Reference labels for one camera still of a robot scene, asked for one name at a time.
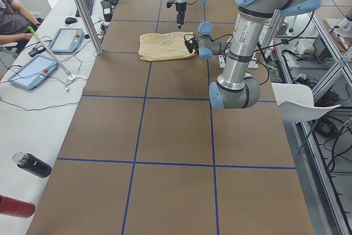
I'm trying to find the metal rod green handle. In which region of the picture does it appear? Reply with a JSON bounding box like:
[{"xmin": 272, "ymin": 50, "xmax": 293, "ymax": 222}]
[{"xmin": 27, "ymin": 26, "xmax": 88, "ymax": 92}]

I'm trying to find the near teach pendant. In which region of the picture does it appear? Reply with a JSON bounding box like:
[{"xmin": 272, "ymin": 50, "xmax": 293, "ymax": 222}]
[{"xmin": 8, "ymin": 54, "xmax": 58, "ymax": 90}]

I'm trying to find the red black bottle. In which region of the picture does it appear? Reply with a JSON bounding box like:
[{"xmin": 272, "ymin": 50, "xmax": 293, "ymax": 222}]
[{"xmin": 1, "ymin": 195, "xmax": 36, "ymax": 218}]

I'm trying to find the aluminium frame post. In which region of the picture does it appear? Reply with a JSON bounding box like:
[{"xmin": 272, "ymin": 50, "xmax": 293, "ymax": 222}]
[{"xmin": 74, "ymin": 0, "xmax": 103, "ymax": 55}]

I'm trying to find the black computer keyboard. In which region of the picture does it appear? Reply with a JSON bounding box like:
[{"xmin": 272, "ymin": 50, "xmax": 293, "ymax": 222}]
[{"xmin": 75, "ymin": 0, "xmax": 96, "ymax": 18}]

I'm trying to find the far teach pendant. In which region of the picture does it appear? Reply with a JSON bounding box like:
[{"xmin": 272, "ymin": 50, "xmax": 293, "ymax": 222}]
[{"xmin": 49, "ymin": 28, "xmax": 84, "ymax": 54}]

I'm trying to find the black computer mouse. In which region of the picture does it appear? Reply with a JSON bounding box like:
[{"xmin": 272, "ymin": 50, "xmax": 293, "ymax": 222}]
[{"xmin": 64, "ymin": 17, "xmax": 78, "ymax": 25}]

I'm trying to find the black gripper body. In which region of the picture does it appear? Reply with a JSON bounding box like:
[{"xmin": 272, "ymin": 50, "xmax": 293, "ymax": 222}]
[
  {"xmin": 183, "ymin": 34, "xmax": 199, "ymax": 53},
  {"xmin": 167, "ymin": 0, "xmax": 186, "ymax": 24}
]

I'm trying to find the black flask bottle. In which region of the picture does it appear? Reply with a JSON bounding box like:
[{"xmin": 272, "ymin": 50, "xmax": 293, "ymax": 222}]
[{"xmin": 12, "ymin": 152, "xmax": 52, "ymax": 178}]

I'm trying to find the teach pendant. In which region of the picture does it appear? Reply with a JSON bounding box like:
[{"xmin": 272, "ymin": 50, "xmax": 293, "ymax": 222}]
[
  {"xmin": 8, "ymin": 54, "xmax": 58, "ymax": 90},
  {"xmin": 49, "ymin": 28, "xmax": 84, "ymax": 54}
]

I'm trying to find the cream long-sleeve graphic shirt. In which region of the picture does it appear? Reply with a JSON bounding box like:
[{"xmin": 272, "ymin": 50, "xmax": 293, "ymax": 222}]
[{"xmin": 138, "ymin": 31, "xmax": 196, "ymax": 62}]

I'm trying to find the seated person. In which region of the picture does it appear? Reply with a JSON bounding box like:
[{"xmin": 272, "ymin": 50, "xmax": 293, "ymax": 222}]
[{"xmin": 1, "ymin": 0, "xmax": 43, "ymax": 53}]

